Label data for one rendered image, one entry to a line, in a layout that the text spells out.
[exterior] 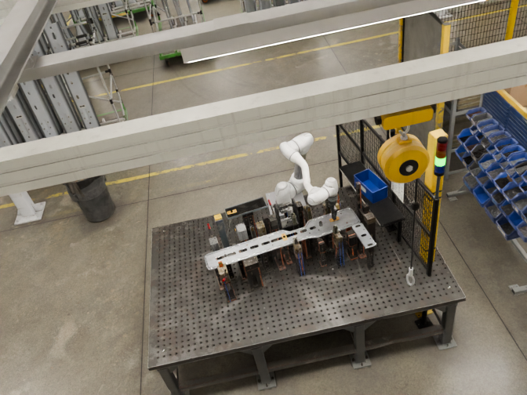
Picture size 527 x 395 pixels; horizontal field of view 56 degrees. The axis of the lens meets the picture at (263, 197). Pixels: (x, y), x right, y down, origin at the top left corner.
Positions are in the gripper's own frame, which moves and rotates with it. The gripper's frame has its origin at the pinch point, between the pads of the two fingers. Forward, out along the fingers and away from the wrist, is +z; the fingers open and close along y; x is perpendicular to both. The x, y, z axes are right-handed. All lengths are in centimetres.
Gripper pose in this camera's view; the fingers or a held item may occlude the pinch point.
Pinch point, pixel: (333, 215)
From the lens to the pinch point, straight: 436.5
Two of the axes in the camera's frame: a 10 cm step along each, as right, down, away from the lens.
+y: 2.8, 6.0, -7.5
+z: 1.5, 7.4, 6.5
